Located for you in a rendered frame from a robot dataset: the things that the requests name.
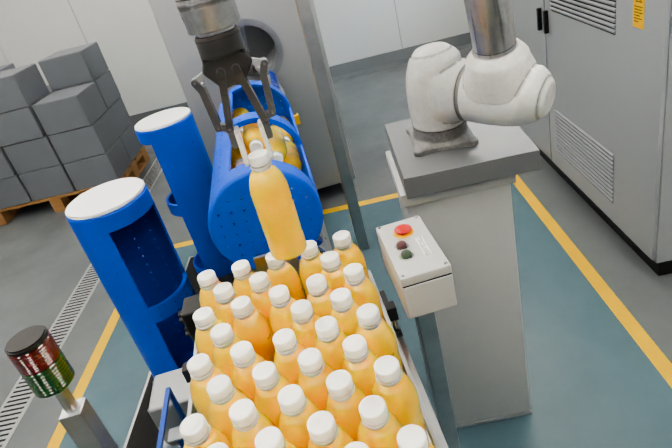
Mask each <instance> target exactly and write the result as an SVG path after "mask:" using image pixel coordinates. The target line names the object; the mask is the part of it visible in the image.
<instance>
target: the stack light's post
mask: <svg viewBox="0 0 672 448"><path fill-rule="evenodd" d="M76 401H77V402H78V404H79V406H78V408H77V409H76V410H75V411H74V412H72V413H66V412H65V410H64V409H63V410H62V412H61V415H60V418H59V421H60V423H61V424H62V426H63V427H64V428H65V430H66V431H67V433H68V434H69V435H70V437H71V438H72V440H73V441H74V443H75V444H76V445H77V447H78V448H119V447H118V446H117V444H116V443H115V441H114V440H113V438H112V436H111V435H110V433H109V432H108V430H107V429H106V427H105V426H104V424H103V423H102V421H101V420H100V418H99V417H98V415H97V413H96V412H95V410H94V409H93V407H92V406H91V404H90V403H89V401H88V400H87V398H86V397H83V398H80V399H77V400H76Z"/></svg>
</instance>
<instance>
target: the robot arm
mask: <svg viewBox="0 0 672 448"><path fill-rule="evenodd" d="M175 2H176V7H177V9H178V10H179V13H180V16H181V19H182V20H183V23H184V24H185V27H186V30H187V34H188V35H190V36H196V37H195V40H194V41H195V44H196V47H197V50H198V52H199V55H200V58H201V61H202V72H201V73H200V74H199V75H197V76H195V77H193V78H192V81H191V85H192V86H193V88H194V89H195V90H196V91H197V92H198V93H199V94H200V97H201V99H202V101H203V103H204V106H205V108H206V110H207V113H208V115H209V117H210V119H211V122H212V124H213V126H214V128H215V130H216V132H221V131H222V132H226V133H228V136H229V139H230V141H231V144H232V147H233V148H234V149H236V148H239V149H240V152H241V155H242V158H243V161H244V164H245V166H246V167H247V166H249V161H248V158H247V156H248V155H247V152H246V149H245V146H244V143H243V139H242V136H241V133H240V130H239V127H238V126H237V125H236V126H233V119H232V112H231V106H230V99H229V92H228V88H229V87H231V86H233V85H241V86H242V88H243V90H244V91H245V93H246V95H247V97H248V98H249V100H250V102H251V104H252V106H253V108H254V109H255V111H256V113H257V115H258V117H259V118H260V119H258V120H257V121H258V127H259V129H260V132H261V135H262V138H263V141H264V144H265V146H266V149H267V152H268V155H269V158H270V159H274V155H273V151H272V148H271V145H270V142H269V139H270V138H273V132H272V129H271V126H270V123H269V119H270V118H271V117H274V116H275V115H276V109H275V105H274V101H273V97H272V93H271V89H270V84H269V80H268V76H267V68H268V61H267V58H266V57H262V58H255V57H252V56H251V55H250V54H249V53H248V52H247V50H246V48H245V44H244V41H243V38H242V35H241V32H240V29H239V27H238V26H237V25H234V24H236V23H237V22H239V21H240V14H239V11H238V8H237V5H236V2H235V0H175ZM464 4H465V9H466V15H467V20H468V25H469V31H470V36H471V41H472V47H473V49H472V50H471V51H470V53H469V54H468V56H467V58H466V59H465V58H461V54H460V51H459V50H457V49H456V48H455V47H454V46H452V45H450V44H447V43H445V42H434V43H429V44H426V45H423V46H421V47H419V48H417V49H416V50H415V51H414V52H413V54H412V57H411V58H410V59H409V62H408V66H407V71H406V94H407V102H408V108H409V113H410V117H411V121H412V126H409V127H407V128H406V132H407V134H408V135H409V136H410V138H411V141H412V144H413V147H414V150H413V153H414V156H415V157H422V156H425V155H428V154H432V153H437V152H442V151H447V150H452V149H457V148H462V147H471V146H476V145H478V144H479V142H478V138H477V137H476V136H474V135H473V133H472V131H471V130H470V128H469V126H468V124H467V121H470V122H474V123H479V124H486V125H494V126H520V125H526V124H530V123H533V122H536V121H538V120H539V119H541V118H543V117H545V116H546V115H547V114H548V113H549V111H550V110H551V107H552V105H553V102H554V98H555V93H556V83H555V80H554V79H553V76H552V74H551V73H550V72H549V70H548V69H547V68H546V67H545V66H543V65H538V64H537V63H536V60H535V59H534V57H533V56H532V54H531V52H530V50H529V47H528V46H527V45H526V44H525V43H524V42H523V41H521V40H519V39H518V38H516V34H515V26H514V18H513V11H512V3H511V0H464ZM251 64H253V65H254V66H255V69H256V71H258V72H260V78H261V82H262V86H263V90H264V94H265V98H266V102H267V106H268V109H267V110H266V111H265V110H264V108H263V107H262V105H261V103H260V101H259V99H258V97H257V95H256V94H255V92H254V90H253V88H252V86H251V84H250V82H249V80H248V78H247V76H248V73H249V70H250V67H251ZM206 77H207V78H208V79H210V80H211V81H213V82H214V83H215V84H217V85H218V86H219V88H220V94H221V99H222V106H223V112H224V118H225V123H224V122H221V119H220V117H219V115H218V113H217V110H216V108H215V106H214V103H213V101H212V99H211V96H210V94H209V92H208V90H207V88H206V84H207V82H206V80H205V78H206Z"/></svg>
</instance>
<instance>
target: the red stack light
mask: <svg viewBox="0 0 672 448"><path fill-rule="evenodd" d="M60 352H61V350H60V347H59V346H58V344H57V343H56V341H55V340H54V338H53V337H52V335H51V334H50V332H49V331H48V334H47V336H46V339H45V340H44V341H43V343H42V344H41V345H39V346H38V347H37V348H36V349H34V350H33V351H31V352H29V353H27V354H25V355H22V356H17V357H10V356H7V357H8V358H9V359H10V361H11V362H12V364H13V365H14V367H15V368H16V369H17V371H18V372H19V374H20V375H22V376H32V375H35V374H38V373H40V372H42V371H44V370H46V369H47V368H49V367H50V366H51V365H52V364H53V363H54V362H55V361H56V360H57V359H58V357H59V355H60Z"/></svg>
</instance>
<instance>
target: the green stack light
mask: <svg viewBox="0 0 672 448"><path fill-rule="evenodd" d="M60 350H61V349H60ZM74 375H75V371H74V369H73V368H72V366H71V364H70V363H69V361H68V360H67V358H66V357H65V355H64V354H63V352H62V350H61V352H60V355H59V357H58V359H57V360H56V361H55V362H54V363H53V364H52V365H51V366H50V367H49V368H47V369H46V370H44V371H42V372H40V373H38V374H35V375H32V376H22V375H21V376H22V378H23V379H24V380H25V382H26V383H27V385H28V386H29V388H30V389H31V390H32V392H33V393H34V395H35V396H36V397H38V398H48V397H52V396H54V395H56V394H58V393H60V392H61V391H62V390H64V389H65V388H66V387H67V386H68V385H69V384H70V383H71V381H72V380H73V378H74Z"/></svg>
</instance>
